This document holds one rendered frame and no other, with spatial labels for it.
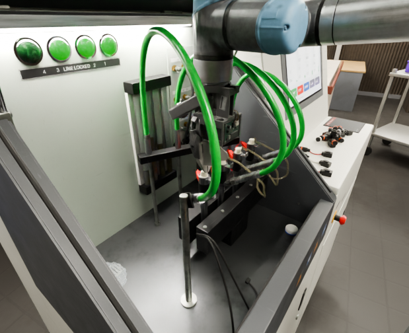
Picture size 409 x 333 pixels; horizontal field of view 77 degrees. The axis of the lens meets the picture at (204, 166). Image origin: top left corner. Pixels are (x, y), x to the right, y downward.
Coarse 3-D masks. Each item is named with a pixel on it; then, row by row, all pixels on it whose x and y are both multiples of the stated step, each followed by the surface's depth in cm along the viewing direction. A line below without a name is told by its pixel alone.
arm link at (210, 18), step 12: (204, 0) 41; (216, 0) 40; (228, 0) 41; (204, 12) 42; (216, 12) 41; (204, 24) 42; (216, 24) 41; (204, 36) 44; (216, 36) 42; (204, 48) 44; (216, 48) 44; (228, 48) 44; (216, 60) 45
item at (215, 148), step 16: (160, 32) 43; (144, 48) 53; (176, 48) 39; (144, 64) 58; (192, 64) 37; (144, 80) 61; (192, 80) 36; (144, 96) 64; (144, 112) 66; (208, 112) 35; (144, 128) 69; (208, 128) 36; (208, 192) 41
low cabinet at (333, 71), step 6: (330, 60) 394; (336, 60) 394; (330, 66) 345; (336, 66) 345; (342, 66) 387; (330, 72) 306; (336, 72) 355; (330, 78) 275; (336, 78) 276; (330, 84) 285; (330, 90) 242; (330, 96) 374
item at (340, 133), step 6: (336, 126) 115; (324, 132) 114; (330, 132) 117; (336, 132) 106; (342, 132) 117; (348, 132) 114; (318, 138) 105; (324, 138) 106; (330, 138) 108; (336, 138) 106; (342, 138) 108; (330, 144) 104; (336, 144) 101
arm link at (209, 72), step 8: (200, 64) 46; (208, 64) 45; (216, 64) 45; (224, 64) 46; (232, 64) 48; (200, 72) 47; (208, 72) 46; (216, 72) 46; (224, 72) 47; (232, 72) 49; (208, 80) 47; (216, 80) 47; (224, 80) 47
